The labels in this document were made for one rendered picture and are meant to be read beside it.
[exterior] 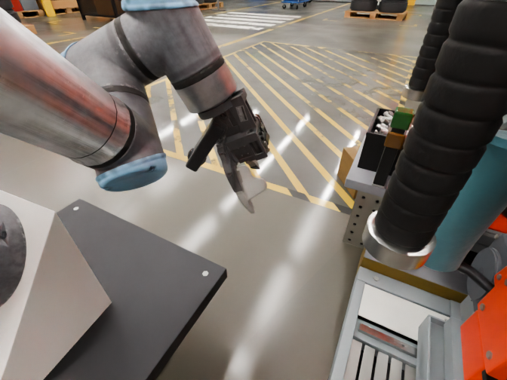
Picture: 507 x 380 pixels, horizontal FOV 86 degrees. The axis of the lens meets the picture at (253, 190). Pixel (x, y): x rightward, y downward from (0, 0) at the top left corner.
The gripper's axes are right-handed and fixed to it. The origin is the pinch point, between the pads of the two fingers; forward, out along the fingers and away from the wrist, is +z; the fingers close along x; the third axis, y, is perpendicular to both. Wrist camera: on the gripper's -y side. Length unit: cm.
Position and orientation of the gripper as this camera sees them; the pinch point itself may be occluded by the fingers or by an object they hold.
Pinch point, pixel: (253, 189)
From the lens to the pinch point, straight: 57.1
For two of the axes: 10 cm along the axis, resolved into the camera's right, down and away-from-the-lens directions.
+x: 0.9, -6.5, 7.5
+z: 4.2, 7.1, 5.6
